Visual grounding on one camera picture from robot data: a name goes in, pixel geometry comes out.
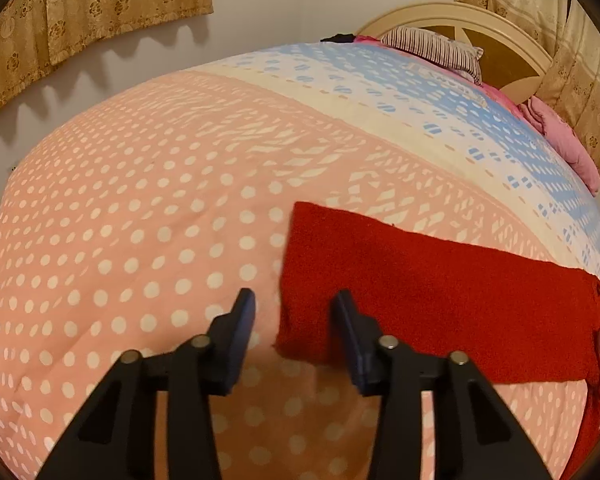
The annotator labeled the pink folded blanket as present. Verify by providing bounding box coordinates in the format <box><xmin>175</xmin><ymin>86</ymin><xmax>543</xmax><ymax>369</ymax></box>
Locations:
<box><xmin>519</xmin><ymin>96</ymin><xmax>600</xmax><ymax>196</ymax></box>

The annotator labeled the black item behind bed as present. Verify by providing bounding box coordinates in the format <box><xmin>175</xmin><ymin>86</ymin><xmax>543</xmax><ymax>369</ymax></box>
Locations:
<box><xmin>321</xmin><ymin>34</ymin><xmax>356</xmax><ymax>44</ymax></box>

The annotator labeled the pink blue dotted bedspread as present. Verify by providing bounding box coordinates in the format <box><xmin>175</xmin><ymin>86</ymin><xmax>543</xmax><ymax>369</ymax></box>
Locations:
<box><xmin>0</xmin><ymin>42</ymin><xmax>600</xmax><ymax>479</ymax></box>

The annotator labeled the striped grey pillow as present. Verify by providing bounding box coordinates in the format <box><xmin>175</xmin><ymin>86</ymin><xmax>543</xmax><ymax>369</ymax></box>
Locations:
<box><xmin>380</xmin><ymin>25</ymin><xmax>483</xmax><ymax>84</ymax></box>

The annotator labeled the red knitted sweater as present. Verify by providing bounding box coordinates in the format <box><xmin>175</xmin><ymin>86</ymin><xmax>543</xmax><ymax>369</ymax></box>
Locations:
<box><xmin>276</xmin><ymin>202</ymin><xmax>600</xmax><ymax>474</ymax></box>

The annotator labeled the cream round wooden headboard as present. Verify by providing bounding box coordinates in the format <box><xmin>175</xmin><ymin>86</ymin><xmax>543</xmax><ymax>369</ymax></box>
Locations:
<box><xmin>358</xmin><ymin>1</ymin><xmax>552</xmax><ymax>104</ymax></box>

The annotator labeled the beige floral curtain right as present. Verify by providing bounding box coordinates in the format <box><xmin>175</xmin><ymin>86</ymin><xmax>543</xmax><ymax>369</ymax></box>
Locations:
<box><xmin>456</xmin><ymin>0</ymin><xmax>600</xmax><ymax>174</ymax></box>

